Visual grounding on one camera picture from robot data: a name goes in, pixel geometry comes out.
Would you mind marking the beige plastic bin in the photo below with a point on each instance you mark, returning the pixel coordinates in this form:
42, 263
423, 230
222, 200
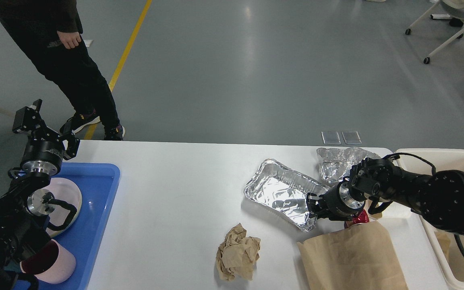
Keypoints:
445, 249

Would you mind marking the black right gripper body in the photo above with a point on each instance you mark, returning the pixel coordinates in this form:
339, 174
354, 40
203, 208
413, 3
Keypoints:
340, 205

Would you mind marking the yellow plate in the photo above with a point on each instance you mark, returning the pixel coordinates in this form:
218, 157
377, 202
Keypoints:
75, 198

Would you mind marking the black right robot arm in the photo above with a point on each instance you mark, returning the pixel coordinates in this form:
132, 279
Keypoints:
438, 198

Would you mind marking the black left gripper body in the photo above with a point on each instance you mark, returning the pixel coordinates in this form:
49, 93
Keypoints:
43, 155

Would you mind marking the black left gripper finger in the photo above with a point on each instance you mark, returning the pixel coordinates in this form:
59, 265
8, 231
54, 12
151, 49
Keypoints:
28, 121
73, 143

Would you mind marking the pink mug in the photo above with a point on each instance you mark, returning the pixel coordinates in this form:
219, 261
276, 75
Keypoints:
53, 264

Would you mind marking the brown paper bag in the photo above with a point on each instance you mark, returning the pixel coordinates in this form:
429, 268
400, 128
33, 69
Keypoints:
361, 257

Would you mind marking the left floor outlet cover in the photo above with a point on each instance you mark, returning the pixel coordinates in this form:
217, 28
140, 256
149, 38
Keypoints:
331, 137

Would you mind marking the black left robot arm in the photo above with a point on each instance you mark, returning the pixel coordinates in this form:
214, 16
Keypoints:
26, 210

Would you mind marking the crushed red can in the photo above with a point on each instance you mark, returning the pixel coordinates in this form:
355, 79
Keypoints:
361, 218

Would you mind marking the aluminium foil container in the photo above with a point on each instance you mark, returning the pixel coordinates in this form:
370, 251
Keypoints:
335, 163

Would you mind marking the person in black clothes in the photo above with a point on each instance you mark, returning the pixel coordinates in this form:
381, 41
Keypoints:
49, 32

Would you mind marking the pink plate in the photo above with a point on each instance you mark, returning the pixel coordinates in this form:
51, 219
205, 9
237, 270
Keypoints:
58, 186

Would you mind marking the rectangular aluminium foil tray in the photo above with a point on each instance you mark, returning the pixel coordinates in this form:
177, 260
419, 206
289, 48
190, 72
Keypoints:
284, 190

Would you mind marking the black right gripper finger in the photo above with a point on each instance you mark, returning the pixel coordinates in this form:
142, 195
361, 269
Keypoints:
315, 202
318, 213

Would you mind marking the floor outlet cover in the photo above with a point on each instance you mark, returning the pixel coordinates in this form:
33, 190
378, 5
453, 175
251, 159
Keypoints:
331, 137
351, 137

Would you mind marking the blue plastic tray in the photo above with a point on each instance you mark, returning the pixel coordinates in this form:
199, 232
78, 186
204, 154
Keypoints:
98, 184

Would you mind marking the brown paper ball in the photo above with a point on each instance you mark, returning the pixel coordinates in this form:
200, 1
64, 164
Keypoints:
237, 255

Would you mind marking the white rolling chair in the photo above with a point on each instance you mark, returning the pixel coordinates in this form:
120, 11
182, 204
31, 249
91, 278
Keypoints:
449, 10

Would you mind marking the right floor outlet cover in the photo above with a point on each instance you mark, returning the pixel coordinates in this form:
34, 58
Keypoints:
351, 137

